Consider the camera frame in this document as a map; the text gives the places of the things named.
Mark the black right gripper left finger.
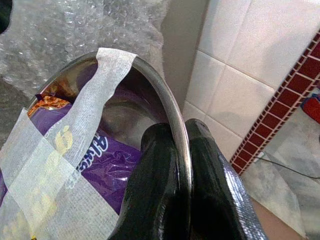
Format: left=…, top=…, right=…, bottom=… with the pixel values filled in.
left=107, top=122, right=193, bottom=240

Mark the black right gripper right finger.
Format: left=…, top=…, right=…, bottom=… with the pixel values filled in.
left=183, top=118, right=269, bottom=240

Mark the steel bowl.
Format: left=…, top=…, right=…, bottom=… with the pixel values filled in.
left=26, top=51, right=194, bottom=201

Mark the purple snack packet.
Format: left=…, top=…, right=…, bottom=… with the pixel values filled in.
left=0, top=99, right=143, bottom=216

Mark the red blue backpack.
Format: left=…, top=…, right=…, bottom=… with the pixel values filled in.
left=299, top=87, right=320, bottom=125

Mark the orange snack packet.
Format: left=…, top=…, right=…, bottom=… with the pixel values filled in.
left=27, top=86, right=73, bottom=118

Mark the clear bubble wrap sheet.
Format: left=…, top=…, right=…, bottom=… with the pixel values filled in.
left=0, top=0, right=166, bottom=101

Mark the black floor cable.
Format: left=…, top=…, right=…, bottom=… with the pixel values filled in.
left=257, top=154, right=320, bottom=180

